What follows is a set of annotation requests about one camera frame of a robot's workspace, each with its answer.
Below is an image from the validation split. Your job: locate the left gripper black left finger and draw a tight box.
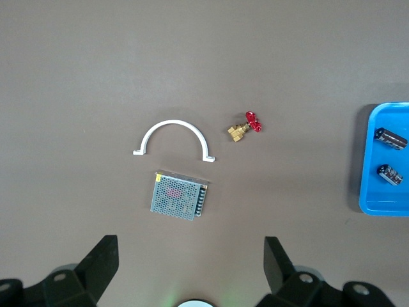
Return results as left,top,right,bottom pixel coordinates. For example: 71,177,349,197
0,235,120,307

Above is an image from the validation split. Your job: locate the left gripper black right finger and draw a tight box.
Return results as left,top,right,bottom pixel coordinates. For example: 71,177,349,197
257,236,396,307

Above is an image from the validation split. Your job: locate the long brown electrolytic capacitor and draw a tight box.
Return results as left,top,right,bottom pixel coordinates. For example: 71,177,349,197
373,127,408,151

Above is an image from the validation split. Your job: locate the blue plastic tray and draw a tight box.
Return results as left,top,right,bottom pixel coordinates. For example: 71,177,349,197
358,102,409,217

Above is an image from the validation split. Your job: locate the metal mesh power supply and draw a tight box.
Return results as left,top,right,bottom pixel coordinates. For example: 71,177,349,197
150,169,209,222

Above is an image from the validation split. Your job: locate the white curved pipe clamp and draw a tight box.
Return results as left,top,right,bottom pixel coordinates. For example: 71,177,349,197
132,119,216,162

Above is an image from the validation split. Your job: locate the brass valve red handle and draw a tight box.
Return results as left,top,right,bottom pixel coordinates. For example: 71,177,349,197
227,111,263,143

